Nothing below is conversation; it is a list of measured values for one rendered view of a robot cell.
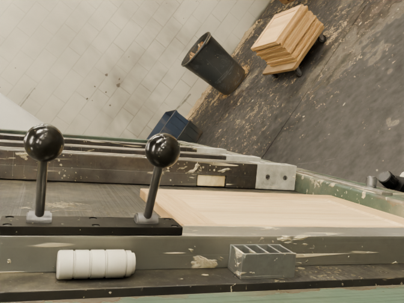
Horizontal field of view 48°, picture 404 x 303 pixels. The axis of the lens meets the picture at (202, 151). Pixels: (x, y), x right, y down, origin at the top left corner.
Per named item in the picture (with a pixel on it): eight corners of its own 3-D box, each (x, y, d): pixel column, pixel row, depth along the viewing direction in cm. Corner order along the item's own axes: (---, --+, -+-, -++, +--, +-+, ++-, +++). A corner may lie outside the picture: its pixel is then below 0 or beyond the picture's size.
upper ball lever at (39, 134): (56, 240, 50) (65, 138, 42) (18, 240, 48) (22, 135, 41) (56, 216, 53) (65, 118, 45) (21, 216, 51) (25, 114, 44)
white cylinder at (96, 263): (56, 284, 45) (134, 281, 48) (58, 255, 45) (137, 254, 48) (55, 273, 48) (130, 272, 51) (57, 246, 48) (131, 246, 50)
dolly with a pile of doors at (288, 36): (334, 32, 407) (303, 1, 394) (302, 78, 400) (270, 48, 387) (298, 42, 464) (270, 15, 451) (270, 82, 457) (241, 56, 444)
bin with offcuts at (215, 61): (255, 64, 530) (214, 27, 509) (231, 99, 523) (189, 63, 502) (238, 68, 578) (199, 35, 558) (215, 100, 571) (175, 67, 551)
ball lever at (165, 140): (162, 240, 54) (187, 146, 46) (130, 240, 52) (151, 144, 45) (157, 217, 56) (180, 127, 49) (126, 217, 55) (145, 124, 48)
